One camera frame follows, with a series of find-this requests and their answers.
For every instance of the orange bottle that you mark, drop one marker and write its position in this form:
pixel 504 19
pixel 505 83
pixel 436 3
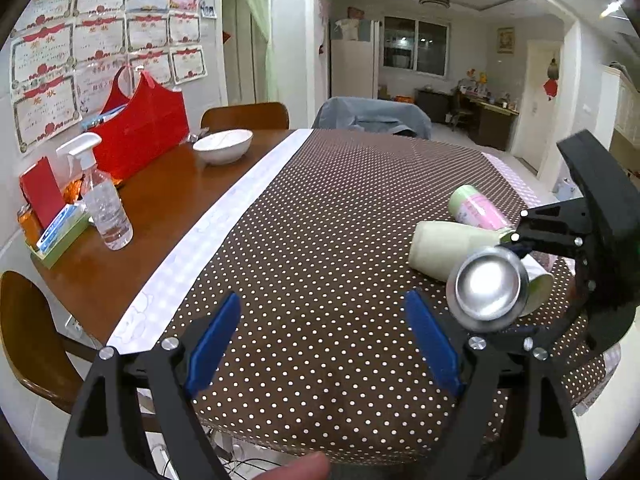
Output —
pixel 30 225

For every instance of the dark wooden desk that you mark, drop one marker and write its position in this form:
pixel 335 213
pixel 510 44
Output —
pixel 485 124

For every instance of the brown polka dot tablecloth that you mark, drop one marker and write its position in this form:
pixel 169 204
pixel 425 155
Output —
pixel 323 357

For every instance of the white ceramic bowl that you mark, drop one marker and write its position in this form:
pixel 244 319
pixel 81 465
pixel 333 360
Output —
pixel 225 147

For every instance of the white refrigerator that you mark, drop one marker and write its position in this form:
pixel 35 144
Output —
pixel 355 58

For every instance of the blue metal can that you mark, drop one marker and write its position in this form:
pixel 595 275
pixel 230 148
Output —
pixel 487 291

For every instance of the wooden chair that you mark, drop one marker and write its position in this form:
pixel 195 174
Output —
pixel 258 116
pixel 38 354

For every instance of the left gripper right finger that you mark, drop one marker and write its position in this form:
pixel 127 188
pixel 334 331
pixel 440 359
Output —
pixel 513 418

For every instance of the clear spray bottle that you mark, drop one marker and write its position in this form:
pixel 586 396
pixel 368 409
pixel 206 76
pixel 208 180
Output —
pixel 98 192

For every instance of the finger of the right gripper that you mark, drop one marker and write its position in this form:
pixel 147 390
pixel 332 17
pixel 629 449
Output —
pixel 565 229
pixel 545 334

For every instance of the blue white tissue pack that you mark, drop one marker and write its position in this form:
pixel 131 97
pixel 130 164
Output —
pixel 69 215

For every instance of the left hand thumb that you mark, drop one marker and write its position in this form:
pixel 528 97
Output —
pixel 315 466

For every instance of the red felt bag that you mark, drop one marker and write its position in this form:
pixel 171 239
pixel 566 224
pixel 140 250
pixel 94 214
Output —
pixel 149 123

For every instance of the red envelope box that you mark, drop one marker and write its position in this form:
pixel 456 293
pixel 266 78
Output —
pixel 41 190

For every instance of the green tray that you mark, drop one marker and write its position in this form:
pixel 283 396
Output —
pixel 49 258

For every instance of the window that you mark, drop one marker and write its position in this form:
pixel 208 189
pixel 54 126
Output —
pixel 415 45

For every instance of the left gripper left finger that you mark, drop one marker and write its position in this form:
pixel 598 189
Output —
pixel 105 438

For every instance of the pale green plastic cup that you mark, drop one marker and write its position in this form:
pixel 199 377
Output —
pixel 438 246

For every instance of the small framed wall picture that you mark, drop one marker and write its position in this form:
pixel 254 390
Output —
pixel 506 40

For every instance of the white paper cup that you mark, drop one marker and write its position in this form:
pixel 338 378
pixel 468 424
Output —
pixel 540 283

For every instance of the blue waste bin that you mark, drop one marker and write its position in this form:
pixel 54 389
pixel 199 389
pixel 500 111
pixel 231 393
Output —
pixel 566 189

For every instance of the wooden chair back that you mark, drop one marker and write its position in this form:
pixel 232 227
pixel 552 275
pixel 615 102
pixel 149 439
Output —
pixel 258 116

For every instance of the wooden chair near left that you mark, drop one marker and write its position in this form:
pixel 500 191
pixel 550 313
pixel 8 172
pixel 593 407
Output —
pixel 38 354

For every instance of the grey covered chair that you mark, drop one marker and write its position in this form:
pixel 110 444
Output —
pixel 374 116

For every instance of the pink green cylindrical cup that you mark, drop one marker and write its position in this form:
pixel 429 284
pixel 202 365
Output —
pixel 469 206

